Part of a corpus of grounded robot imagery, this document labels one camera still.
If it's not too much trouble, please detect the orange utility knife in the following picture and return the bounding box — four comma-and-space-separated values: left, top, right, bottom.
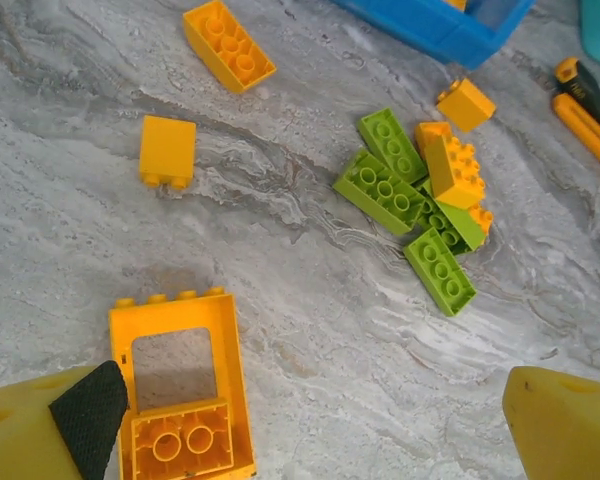
552, 93, 600, 187

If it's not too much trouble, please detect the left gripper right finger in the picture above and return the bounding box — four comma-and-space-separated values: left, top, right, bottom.
502, 365, 600, 480

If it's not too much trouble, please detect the green lego brick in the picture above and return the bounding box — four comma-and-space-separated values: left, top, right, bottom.
414, 177, 474, 256
332, 148, 426, 237
356, 107, 429, 185
403, 227, 479, 318
437, 199, 487, 251

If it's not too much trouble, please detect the blue divided plastic bin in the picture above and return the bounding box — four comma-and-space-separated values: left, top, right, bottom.
329, 0, 537, 71

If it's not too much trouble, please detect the orange lego window frame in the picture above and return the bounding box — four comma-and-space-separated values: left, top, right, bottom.
108, 286, 257, 480

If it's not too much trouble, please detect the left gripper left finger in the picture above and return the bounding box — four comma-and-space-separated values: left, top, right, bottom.
0, 359, 131, 480

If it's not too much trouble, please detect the long orange lego brick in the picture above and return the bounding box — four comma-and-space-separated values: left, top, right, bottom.
182, 0, 278, 95

